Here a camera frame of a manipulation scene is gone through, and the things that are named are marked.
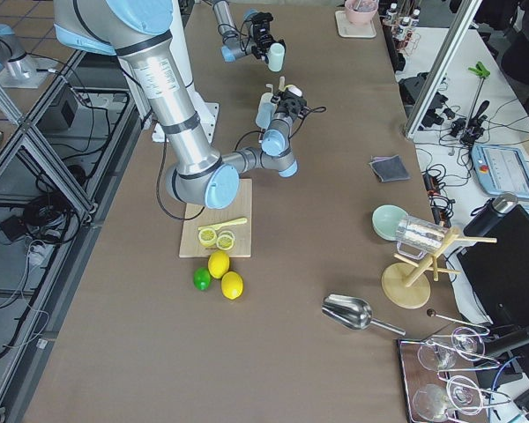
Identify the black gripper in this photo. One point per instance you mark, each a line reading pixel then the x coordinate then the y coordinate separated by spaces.
pixel 262 35
pixel 289 107

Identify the teal green cup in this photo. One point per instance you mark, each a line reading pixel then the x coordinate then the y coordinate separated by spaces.
pixel 275 56

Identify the pink cup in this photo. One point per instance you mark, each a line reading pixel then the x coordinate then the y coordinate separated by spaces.
pixel 294 90

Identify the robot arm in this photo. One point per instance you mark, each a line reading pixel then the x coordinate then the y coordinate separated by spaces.
pixel 139 33
pixel 236 42

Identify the light blue cup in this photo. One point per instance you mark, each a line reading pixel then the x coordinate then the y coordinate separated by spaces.
pixel 265 111

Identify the white tray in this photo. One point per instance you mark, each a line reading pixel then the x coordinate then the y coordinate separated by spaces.
pixel 347 29

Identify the purple cloth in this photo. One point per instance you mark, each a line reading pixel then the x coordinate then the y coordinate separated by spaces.
pixel 380 159

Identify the pink bowl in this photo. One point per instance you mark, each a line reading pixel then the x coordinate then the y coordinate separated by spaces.
pixel 360 12

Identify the grey cloth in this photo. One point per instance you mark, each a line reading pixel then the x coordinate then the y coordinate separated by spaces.
pixel 392 170

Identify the yellow plastic knife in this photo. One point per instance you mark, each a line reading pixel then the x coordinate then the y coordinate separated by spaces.
pixel 228 223

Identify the green bowl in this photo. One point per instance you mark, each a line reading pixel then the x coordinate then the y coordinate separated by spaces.
pixel 385 220

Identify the wooden cutting board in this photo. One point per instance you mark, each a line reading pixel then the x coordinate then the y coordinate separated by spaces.
pixel 232 226

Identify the lemon slice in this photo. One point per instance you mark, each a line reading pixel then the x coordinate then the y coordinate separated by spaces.
pixel 225 240
pixel 207 237

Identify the black power strip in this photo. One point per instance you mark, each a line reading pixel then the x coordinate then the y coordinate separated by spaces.
pixel 440 205

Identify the yellow lemon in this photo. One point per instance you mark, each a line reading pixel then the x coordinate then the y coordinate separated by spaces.
pixel 232 285
pixel 218 264

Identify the clear glass pitcher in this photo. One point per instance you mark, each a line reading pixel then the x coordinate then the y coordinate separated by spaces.
pixel 417 237

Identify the green lime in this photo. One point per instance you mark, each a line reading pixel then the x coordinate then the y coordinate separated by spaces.
pixel 202 278

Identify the wooden mug tree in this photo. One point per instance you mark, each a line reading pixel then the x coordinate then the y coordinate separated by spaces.
pixel 406 284

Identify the metal scoop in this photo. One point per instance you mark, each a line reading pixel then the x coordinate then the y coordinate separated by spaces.
pixel 354 313

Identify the blue teach pendant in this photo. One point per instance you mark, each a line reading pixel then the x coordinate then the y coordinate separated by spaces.
pixel 500 169

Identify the black monitor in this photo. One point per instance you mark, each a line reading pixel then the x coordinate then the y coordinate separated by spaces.
pixel 499 273

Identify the wine glass rack tray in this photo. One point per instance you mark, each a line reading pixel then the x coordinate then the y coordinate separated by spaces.
pixel 485 374

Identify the white wire cup holder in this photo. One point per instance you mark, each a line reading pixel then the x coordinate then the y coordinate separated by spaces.
pixel 277 91

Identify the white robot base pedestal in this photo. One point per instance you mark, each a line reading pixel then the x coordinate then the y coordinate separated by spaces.
pixel 189 79

